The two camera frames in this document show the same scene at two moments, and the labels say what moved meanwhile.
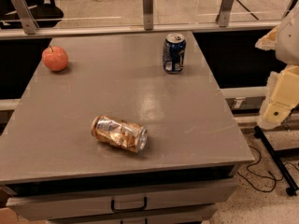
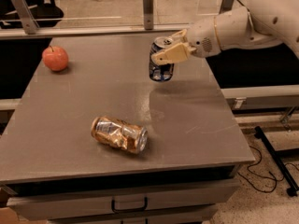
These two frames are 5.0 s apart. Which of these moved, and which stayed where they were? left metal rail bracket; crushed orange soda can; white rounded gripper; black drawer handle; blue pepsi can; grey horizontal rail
Moved: blue pepsi can; white rounded gripper
Stayed: left metal rail bracket; black drawer handle; crushed orange soda can; grey horizontal rail
